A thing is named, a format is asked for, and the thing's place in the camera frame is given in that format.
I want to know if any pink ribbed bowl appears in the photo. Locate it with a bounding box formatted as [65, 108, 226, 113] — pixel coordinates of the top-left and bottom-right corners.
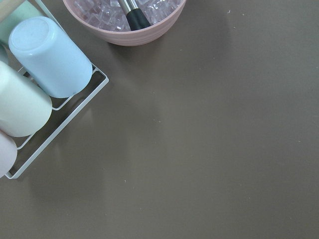
[63, 0, 186, 46]

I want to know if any pastel cup rack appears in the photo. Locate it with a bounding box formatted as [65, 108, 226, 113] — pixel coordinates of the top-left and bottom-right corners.
[0, 0, 109, 179]

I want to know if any silver black tongs handle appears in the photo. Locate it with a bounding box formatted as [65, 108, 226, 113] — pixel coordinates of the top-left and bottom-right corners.
[118, 0, 151, 31]

